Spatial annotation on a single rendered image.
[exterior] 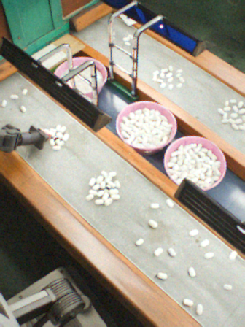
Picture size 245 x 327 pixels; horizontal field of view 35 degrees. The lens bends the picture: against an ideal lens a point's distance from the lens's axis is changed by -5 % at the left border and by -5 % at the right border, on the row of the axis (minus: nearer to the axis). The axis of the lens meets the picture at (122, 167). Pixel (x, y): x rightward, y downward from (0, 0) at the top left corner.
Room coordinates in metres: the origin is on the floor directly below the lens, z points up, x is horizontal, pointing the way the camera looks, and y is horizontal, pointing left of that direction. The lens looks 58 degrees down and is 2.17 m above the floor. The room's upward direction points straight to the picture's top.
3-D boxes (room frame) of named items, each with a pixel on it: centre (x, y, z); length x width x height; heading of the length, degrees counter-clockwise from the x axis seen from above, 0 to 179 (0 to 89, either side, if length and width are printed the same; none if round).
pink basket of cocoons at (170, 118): (1.09, -0.10, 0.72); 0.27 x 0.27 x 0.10
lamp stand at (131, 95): (1.42, -0.05, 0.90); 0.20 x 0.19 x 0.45; 46
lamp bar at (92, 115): (1.08, 0.29, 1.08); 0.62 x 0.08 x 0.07; 46
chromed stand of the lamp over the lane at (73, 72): (1.13, 0.23, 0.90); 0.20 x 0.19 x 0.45; 46
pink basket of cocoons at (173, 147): (0.89, -0.30, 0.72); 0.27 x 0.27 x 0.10
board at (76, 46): (1.55, 0.37, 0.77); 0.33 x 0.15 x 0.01; 136
